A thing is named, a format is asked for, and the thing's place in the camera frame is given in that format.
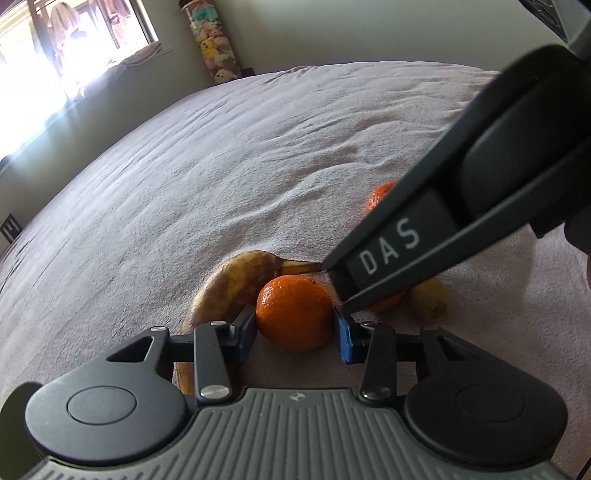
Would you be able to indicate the black patterned rack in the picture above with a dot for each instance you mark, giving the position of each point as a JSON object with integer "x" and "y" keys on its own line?
{"x": 9, "y": 230}

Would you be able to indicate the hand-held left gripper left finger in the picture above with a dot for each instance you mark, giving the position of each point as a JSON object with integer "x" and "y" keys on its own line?
{"x": 247, "y": 332}

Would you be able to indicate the small black object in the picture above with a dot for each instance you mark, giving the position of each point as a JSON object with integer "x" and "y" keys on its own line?
{"x": 247, "y": 71}

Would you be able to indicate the overripe brown-spotted banana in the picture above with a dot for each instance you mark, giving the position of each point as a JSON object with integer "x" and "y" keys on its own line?
{"x": 240, "y": 277}

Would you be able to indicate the rough-skinned orange mandarin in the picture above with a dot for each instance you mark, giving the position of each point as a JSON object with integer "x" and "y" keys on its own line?
{"x": 376, "y": 198}

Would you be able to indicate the lilac bed blanket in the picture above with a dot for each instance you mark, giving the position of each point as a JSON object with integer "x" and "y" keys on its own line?
{"x": 231, "y": 161}

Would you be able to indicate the yellow lemon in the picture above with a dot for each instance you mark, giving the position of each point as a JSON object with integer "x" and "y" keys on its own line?
{"x": 429, "y": 300}

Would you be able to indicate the window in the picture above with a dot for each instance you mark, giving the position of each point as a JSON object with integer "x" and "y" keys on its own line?
{"x": 27, "y": 83}

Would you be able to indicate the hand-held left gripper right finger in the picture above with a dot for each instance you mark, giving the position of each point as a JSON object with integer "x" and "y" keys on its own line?
{"x": 344, "y": 337}

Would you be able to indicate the pale hanging laundry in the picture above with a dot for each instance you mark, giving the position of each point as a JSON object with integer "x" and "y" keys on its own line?
{"x": 64, "y": 25}

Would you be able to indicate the clear tube of plush toys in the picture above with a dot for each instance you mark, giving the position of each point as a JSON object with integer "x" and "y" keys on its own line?
{"x": 212, "y": 41}

